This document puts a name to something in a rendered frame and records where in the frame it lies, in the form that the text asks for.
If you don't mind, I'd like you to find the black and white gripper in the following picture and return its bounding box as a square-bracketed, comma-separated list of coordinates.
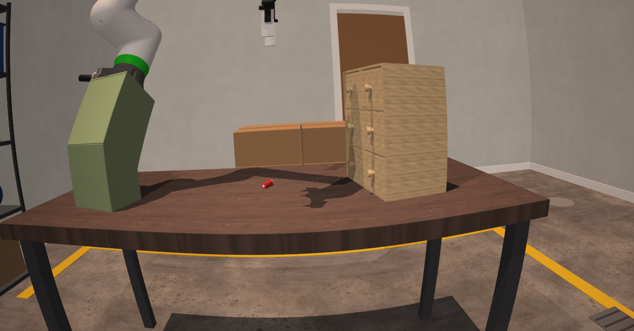
[259, 0, 278, 47]

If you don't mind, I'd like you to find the light wooden chest of drawers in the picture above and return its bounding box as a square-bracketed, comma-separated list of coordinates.
[343, 63, 448, 202]

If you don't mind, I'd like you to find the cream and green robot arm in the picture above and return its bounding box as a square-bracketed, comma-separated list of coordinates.
[79, 0, 162, 88]

